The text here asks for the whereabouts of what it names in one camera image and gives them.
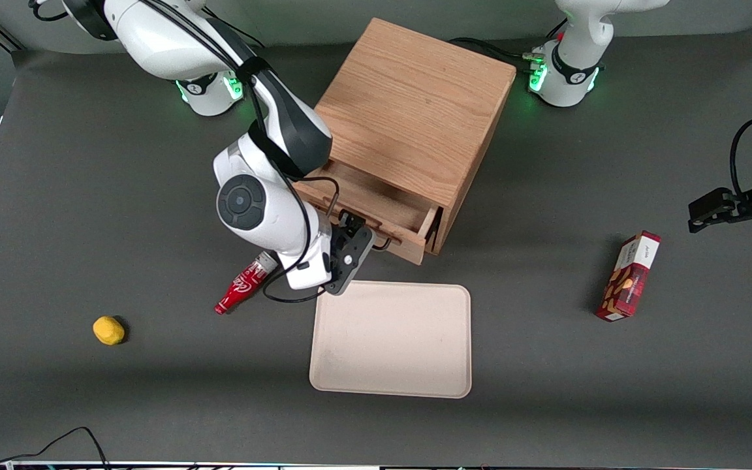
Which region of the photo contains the red cola bottle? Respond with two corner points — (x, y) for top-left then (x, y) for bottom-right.
(214, 253), (279, 315)

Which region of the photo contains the yellow lemon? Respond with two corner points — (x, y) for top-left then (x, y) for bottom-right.
(93, 316), (127, 346)

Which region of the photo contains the long black floor cable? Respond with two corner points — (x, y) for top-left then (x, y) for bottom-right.
(0, 427), (111, 470)

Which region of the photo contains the black base cable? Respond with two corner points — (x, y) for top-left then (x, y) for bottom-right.
(448, 20), (569, 63)
(201, 5), (266, 50)

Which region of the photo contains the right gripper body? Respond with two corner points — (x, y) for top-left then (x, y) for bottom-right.
(285, 222), (377, 296)

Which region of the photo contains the oak wooden drawer cabinet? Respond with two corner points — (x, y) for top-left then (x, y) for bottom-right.
(313, 18), (518, 257)

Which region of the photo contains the black left base cable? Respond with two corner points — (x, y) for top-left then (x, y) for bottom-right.
(448, 20), (569, 63)

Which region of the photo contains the red snack box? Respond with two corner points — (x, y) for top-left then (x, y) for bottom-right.
(595, 230), (662, 322)

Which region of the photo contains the black right base cable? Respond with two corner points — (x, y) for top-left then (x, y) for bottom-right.
(201, 5), (266, 50)

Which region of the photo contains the wooden drawer with black handle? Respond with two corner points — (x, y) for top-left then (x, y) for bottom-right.
(294, 159), (443, 266)

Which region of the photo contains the beige plastic tray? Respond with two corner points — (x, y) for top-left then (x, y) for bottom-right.
(309, 281), (473, 400)

